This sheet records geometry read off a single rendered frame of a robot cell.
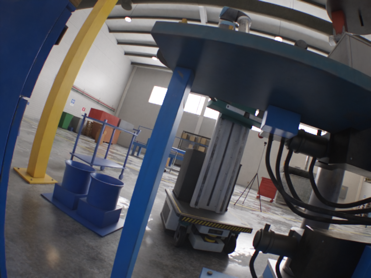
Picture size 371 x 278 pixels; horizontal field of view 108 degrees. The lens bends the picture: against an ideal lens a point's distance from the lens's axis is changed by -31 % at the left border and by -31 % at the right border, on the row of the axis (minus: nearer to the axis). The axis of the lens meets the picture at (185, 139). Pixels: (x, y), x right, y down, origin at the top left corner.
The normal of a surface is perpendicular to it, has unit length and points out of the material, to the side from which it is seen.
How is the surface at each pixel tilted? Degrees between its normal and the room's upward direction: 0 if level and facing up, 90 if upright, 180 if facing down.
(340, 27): 90
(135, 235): 90
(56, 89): 90
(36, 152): 90
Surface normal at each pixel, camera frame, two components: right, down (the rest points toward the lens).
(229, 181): 0.20, -0.03
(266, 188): -0.50, -0.24
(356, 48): -0.20, -0.15
